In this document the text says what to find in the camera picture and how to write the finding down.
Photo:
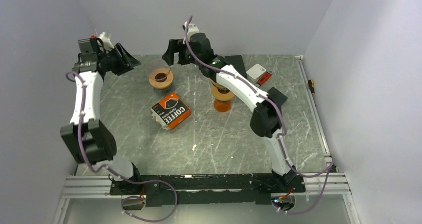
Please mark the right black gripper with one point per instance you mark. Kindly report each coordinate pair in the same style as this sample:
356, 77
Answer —
174, 45

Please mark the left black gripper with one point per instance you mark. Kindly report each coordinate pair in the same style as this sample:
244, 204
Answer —
123, 67

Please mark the orange coffee filter box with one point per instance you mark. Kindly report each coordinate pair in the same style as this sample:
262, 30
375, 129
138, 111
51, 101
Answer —
170, 111

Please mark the orange glass carafe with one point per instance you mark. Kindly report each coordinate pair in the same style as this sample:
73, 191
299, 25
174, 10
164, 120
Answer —
222, 106

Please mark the pink clear plastic dripper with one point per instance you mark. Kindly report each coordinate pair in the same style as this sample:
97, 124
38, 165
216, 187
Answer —
157, 70

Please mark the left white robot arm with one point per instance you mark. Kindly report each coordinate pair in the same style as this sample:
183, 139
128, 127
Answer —
86, 137

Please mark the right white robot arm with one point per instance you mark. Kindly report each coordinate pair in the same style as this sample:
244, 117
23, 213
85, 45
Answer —
229, 71

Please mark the grey glass dripper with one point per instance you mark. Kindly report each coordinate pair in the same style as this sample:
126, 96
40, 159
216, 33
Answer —
164, 91

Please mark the black block far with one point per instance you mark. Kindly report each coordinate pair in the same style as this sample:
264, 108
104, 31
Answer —
237, 62

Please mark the black block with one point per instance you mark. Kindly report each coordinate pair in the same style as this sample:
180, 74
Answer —
237, 62
276, 96

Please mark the black block near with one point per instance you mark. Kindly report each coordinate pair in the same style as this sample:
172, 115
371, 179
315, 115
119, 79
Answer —
276, 96

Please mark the yellow black screwdriver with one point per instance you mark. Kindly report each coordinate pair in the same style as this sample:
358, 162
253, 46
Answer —
311, 86

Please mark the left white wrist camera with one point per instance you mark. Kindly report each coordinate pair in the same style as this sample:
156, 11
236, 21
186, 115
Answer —
104, 41

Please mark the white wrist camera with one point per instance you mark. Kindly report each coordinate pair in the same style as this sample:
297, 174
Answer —
191, 29
104, 41

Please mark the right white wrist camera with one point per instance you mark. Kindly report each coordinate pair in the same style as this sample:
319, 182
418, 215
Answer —
191, 29

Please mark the red handled adjustable wrench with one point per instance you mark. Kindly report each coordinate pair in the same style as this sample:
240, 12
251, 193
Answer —
263, 78

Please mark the black base frame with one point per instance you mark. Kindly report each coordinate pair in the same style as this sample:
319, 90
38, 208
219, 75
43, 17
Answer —
258, 188

